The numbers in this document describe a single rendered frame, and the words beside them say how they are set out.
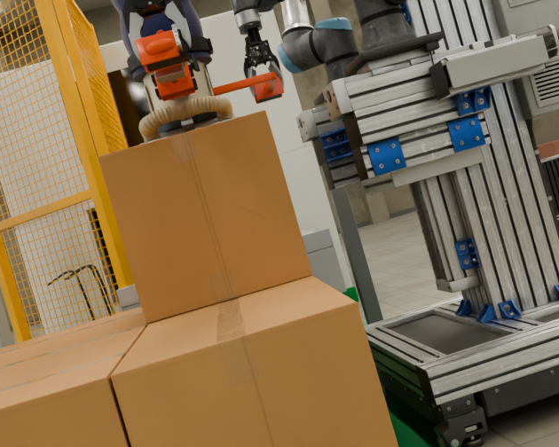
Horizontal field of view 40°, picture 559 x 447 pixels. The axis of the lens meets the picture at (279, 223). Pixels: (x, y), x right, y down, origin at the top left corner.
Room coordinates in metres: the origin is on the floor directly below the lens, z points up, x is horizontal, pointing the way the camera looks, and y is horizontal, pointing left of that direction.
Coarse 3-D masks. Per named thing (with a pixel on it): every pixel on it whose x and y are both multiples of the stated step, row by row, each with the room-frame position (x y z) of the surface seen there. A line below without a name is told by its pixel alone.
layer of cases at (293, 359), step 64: (128, 320) 2.01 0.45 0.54; (192, 320) 1.59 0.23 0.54; (256, 320) 1.31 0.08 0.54; (320, 320) 1.20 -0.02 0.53; (0, 384) 1.45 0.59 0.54; (64, 384) 1.22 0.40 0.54; (128, 384) 1.18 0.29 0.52; (192, 384) 1.18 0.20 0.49; (256, 384) 1.19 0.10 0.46; (320, 384) 1.20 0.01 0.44
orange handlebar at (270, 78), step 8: (160, 40) 1.45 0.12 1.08; (168, 40) 1.45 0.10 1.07; (152, 48) 1.45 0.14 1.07; (160, 48) 1.45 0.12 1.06; (168, 48) 1.45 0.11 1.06; (272, 72) 2.16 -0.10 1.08; (176, 80) 1.75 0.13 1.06; (184, 80) 1.80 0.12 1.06; (240, 80) 2.15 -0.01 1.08; (248, 80) 2.15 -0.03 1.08; (256, 80) 2.15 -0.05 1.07; (264, 80) 2.15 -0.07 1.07; (272, 80) 2.17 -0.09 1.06; (216, 88) 2.14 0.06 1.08; (224, 88) 2.14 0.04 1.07; (232, 88) 2.14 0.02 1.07; (240, 88) 2.15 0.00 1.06; (272, 88) 2.32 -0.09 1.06
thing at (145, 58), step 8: (168, 32) 1.46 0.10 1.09; (136, 40) 1.46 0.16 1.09; (144, 40) 1.46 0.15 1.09; (152, 40) 1.46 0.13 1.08; (144, 48) 1.46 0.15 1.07; (176, 48) 1.47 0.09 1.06; (144, 56) 1.46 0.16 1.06; (152, 56) 1.46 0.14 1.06; (160, 56) 1.46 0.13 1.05; (168, 56) 1.46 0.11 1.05; (176, 56) 1.47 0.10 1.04; (144, 64) 1.46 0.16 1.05; (152, 64) 1.48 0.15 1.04; (160, 64) 1.50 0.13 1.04; (168, 64) 1.52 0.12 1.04; (176, 64) 1.54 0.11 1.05
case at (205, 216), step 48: (144, 144) 1.78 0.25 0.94; (192, 144) 1.79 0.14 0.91; (240, 144) 1.79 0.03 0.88; (144, 192) 1.78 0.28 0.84; (192, 192) 1.78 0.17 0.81; (240, 192) 1.79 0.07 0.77; (288, 192) 1.80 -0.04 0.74; (144, 240) 1.78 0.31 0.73; (192, 240) 1.78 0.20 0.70; (240, 240) 1.79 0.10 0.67; (288, 240) 1.80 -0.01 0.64; (144, 288) 1.77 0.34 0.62; (192, 288) 1.78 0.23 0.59; (240, 288) 1.79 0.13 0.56
